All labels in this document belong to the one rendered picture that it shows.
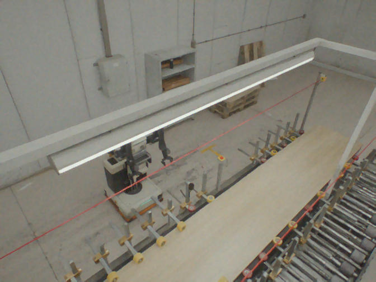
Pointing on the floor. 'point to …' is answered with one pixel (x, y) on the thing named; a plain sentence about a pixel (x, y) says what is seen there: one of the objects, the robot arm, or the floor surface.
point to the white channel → (142, 107)
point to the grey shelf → (184, 51)
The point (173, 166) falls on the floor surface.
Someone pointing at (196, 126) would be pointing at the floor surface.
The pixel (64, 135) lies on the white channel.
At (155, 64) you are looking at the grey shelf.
